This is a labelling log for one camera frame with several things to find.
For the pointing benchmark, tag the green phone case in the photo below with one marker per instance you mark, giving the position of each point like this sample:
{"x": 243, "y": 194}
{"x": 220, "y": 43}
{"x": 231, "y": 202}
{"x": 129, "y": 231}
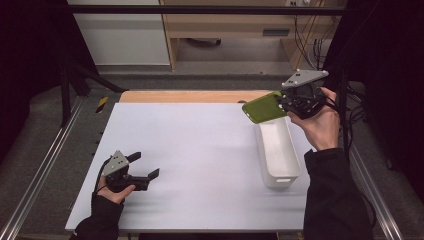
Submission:
{"x": 265, "y": 108}

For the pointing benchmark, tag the black horizontal frame bar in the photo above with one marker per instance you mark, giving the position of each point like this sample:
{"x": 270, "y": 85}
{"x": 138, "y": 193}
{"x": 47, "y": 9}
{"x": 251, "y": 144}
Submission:
{"x": 200, "y": 10}

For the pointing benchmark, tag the white plastic bin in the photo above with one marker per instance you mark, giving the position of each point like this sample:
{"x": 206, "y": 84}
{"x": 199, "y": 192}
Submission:
{"x": 278, "y": 153}

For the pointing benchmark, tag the person's right hand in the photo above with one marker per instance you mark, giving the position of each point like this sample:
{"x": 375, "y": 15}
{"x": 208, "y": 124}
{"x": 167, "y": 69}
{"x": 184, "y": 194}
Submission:
{"x": 321, "y": 128}

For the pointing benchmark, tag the yellow black tape marker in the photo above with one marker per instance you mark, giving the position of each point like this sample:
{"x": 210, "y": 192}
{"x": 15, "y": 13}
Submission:
{"x": 102, "y": 104}

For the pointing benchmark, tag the white table cover sheet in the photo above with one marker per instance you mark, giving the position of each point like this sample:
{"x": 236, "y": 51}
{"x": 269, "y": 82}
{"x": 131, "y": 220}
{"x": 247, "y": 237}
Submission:
{"x": 200, "y": 150}

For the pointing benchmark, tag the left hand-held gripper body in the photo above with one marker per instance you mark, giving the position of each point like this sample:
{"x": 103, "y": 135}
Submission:
{"x": 115, "y": 164}

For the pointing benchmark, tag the wooden desk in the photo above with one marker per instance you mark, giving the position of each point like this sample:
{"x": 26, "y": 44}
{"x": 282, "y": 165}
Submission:
{"x": 230, "y": 25}

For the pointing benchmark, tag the wooden table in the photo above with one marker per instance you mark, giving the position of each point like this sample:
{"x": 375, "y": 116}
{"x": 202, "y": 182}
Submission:
{"x": 186, "y": 96}

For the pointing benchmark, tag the aluminium rail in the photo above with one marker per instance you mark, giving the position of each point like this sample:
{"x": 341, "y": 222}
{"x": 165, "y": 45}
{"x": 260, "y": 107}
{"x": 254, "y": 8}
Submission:
{"x": 40, "y": 170}
{"x": 380, "y": 203}

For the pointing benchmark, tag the white cabinet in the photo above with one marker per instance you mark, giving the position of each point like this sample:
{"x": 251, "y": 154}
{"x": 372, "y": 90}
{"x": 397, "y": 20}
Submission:
{"x": 123, "y": 36}

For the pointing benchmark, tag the person's left hand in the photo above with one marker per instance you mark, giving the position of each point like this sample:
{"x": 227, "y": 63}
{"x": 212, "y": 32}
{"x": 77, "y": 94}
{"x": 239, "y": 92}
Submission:
{"x": 115, "y": 196}

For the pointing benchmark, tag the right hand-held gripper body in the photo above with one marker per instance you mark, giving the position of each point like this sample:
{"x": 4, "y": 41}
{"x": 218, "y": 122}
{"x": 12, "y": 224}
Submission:
{"x": 305, "y": 78}

